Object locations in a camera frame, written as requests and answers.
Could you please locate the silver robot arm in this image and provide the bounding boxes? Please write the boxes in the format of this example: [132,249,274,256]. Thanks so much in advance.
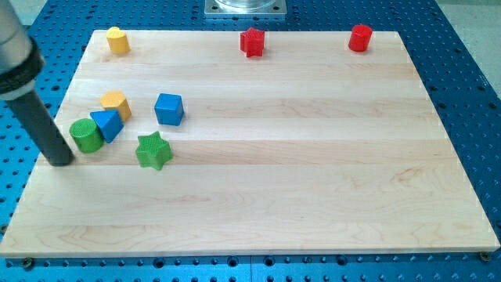
[1,0,45,100]

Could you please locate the left board clamp screw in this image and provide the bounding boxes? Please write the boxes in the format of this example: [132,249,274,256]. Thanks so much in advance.
[20,257,34,269]

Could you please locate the yellow heart block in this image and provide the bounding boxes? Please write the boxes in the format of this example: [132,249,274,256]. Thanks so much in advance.
[106,27,131,55]

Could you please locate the board clamp screw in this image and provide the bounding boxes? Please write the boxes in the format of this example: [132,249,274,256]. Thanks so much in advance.
[20,257,34,269]
[478,251,491,262]

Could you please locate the right board clamp screw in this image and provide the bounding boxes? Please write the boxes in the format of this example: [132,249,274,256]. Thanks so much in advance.
[478,251,491,262]

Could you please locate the red cylinder block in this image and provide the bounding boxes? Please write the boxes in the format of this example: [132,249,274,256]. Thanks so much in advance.
[348,24,373,52]

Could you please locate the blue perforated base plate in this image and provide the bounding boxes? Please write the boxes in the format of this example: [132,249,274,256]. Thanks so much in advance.
[1,0,500,281]

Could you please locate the red star block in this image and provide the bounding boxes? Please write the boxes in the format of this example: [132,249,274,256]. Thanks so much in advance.
[240,27,265,57]

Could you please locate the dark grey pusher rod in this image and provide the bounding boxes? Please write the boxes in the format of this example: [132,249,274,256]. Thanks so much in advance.
[6,90,74,166]

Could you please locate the light wooden board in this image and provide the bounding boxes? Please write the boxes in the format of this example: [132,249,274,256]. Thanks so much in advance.
[1,30,499,258]

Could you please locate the yellow hexagon block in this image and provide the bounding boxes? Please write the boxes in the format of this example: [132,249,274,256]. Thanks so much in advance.
[99,91,132,122]

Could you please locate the blue triangle block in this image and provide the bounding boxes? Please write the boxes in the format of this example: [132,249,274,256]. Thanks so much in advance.
[90,110,124,143]

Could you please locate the blue cube block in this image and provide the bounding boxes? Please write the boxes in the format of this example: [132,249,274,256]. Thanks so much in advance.
[154,93,184,126]

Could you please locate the green star block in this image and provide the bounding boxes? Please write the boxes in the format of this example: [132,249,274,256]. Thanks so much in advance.
[135,131,173,171]

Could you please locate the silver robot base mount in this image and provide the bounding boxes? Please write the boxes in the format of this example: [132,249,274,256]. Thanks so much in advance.
[204,0,287,17]

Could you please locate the green cylinder block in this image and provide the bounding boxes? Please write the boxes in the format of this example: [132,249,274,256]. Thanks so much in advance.
[69,118,104,154]

